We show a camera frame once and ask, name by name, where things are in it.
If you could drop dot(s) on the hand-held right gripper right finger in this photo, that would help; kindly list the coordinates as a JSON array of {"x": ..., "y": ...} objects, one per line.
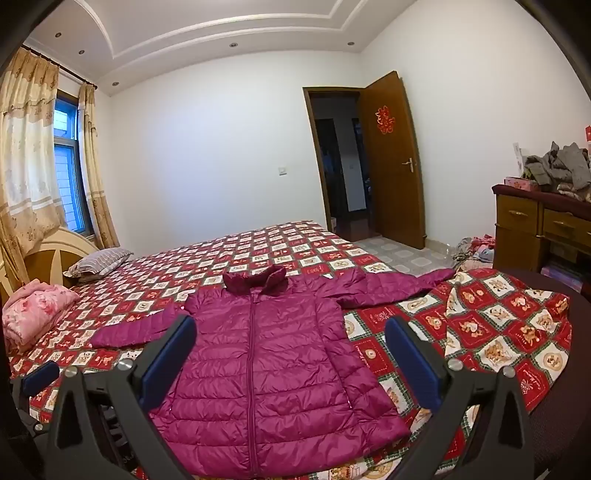
[{"x": 413, "y": 364}]

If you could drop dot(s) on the pink floral pillow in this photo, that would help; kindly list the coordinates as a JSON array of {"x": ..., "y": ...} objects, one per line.
[{"x": 39, "y": 309}]

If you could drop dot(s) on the pink flat box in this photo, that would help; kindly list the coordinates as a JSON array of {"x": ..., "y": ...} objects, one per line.
[{"x": 521, "y": 181}]

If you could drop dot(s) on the grey striped pillow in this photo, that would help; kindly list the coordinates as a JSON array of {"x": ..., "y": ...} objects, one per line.
[{"x": 99, "y": 262}]

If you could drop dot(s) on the magenta puffer jacket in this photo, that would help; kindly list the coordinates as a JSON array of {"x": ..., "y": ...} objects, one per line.
[{"x": 277, "y": 350}]

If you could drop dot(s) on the pile of clothes on floor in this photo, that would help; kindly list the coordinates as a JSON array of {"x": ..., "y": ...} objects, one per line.
[{"x": 475, "y": 254}]

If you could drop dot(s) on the wooden bed headboard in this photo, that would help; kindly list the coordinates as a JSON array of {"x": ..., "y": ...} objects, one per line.
[{"x": 51, "y": 251}]

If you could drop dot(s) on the wide beige floral curtain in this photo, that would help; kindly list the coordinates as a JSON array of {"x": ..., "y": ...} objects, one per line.
[{"x": 30, "y": 152}]

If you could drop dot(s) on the pile of grey clothes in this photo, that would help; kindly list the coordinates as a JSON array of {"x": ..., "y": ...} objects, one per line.
[{"x": 561, "y": 166}]

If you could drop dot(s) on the dark curtain rod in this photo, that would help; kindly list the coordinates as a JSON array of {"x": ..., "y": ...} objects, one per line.
[{"x": 69, "y": 70}]

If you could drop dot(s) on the brown wooden door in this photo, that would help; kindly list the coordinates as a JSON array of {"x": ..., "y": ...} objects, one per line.
[{"x": 392, "y": 194}]

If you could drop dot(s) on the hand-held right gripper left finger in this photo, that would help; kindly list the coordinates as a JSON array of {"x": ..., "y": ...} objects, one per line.
[{"x": 168, "y": 357}]

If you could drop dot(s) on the brown door frame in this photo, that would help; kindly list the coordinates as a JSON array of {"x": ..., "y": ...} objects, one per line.
[{"x": 310, "y": 152}]

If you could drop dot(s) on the window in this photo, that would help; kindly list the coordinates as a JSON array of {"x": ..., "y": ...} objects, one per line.
[{"x": 69, "y": 152}]

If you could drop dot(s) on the purple box under desk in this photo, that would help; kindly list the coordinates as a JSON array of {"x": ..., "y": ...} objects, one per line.
[{"x": 563, "y": 276}]

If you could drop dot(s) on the red paper door decoration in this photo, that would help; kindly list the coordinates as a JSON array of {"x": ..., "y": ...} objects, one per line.
[{"x": 385, "y": 120}]

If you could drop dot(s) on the red checkered printed bedspread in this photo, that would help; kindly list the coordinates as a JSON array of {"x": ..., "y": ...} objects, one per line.
[{"x": 258, "y": 244}]

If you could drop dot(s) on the white upright box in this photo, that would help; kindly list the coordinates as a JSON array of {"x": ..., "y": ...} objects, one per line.
[{"x": 518, "y": 157}]

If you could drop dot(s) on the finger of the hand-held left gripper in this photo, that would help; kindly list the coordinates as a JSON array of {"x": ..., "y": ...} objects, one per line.
[{"x": 40, "y": 377}]

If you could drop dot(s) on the narrow beige floral curtain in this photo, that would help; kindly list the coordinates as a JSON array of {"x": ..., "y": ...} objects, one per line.
[{"x": 97, "y": 175}]

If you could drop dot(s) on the wooden desk with drawers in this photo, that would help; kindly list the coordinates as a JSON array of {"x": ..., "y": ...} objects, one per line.
[{"x": 517, "y": 240}]

